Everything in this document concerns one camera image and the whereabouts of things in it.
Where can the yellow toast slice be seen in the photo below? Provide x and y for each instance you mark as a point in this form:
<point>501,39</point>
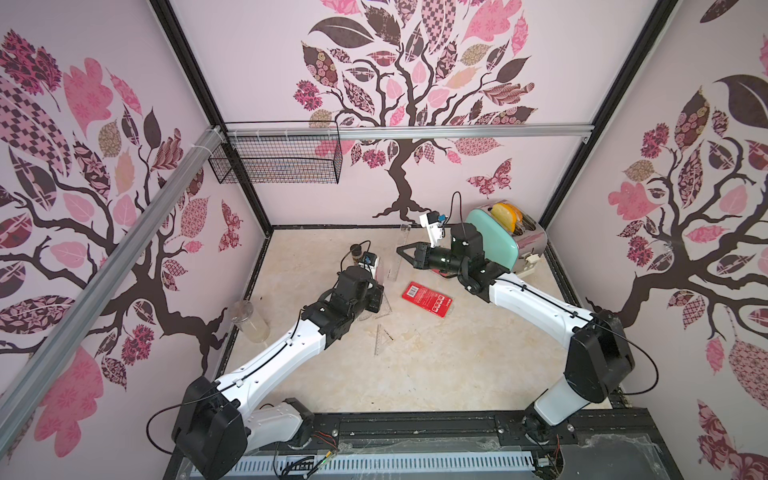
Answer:
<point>508,216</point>

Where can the mint green toaster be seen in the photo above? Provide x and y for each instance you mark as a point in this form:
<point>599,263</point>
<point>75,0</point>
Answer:
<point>520,251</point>

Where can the white slotted cable duct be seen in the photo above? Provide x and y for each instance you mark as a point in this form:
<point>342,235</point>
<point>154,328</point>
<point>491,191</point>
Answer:
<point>357,465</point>

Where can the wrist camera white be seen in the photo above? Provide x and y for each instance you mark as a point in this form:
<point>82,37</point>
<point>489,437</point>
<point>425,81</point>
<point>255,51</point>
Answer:
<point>434,224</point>
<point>370,262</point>

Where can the black wire basket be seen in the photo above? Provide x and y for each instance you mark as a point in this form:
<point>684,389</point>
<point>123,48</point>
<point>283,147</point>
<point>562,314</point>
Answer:
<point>281,152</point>

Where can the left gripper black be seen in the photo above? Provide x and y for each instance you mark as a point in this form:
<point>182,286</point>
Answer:
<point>375,294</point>

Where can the black lid spice jar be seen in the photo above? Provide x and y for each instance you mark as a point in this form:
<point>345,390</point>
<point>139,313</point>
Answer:
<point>356,252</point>

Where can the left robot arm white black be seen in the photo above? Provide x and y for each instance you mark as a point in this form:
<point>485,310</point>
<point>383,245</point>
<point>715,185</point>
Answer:
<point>220,420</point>

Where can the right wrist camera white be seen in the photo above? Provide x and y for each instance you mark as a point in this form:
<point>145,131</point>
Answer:
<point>434,224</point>

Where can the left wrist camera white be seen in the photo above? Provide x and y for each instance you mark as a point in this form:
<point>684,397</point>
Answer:
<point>370,262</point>

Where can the aluminium rail left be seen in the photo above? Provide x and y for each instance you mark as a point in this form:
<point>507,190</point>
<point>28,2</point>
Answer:
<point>36,377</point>

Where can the clear plastic cup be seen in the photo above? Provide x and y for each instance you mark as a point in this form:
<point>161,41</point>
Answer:
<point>248,320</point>

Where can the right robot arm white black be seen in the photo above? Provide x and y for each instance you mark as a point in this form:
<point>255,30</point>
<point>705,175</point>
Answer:
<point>599,354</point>

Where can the aluminium rail back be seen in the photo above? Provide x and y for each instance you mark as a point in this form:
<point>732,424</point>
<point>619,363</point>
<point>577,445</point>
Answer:
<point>408,131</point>

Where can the red ruler set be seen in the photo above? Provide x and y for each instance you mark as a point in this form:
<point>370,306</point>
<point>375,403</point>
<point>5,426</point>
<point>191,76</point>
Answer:
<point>427,299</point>

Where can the aluminium rail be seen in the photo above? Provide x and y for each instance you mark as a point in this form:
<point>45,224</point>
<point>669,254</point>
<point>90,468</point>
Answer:
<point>36,377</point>
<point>408,131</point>

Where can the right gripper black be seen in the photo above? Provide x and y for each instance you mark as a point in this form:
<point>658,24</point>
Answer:
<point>420,256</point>

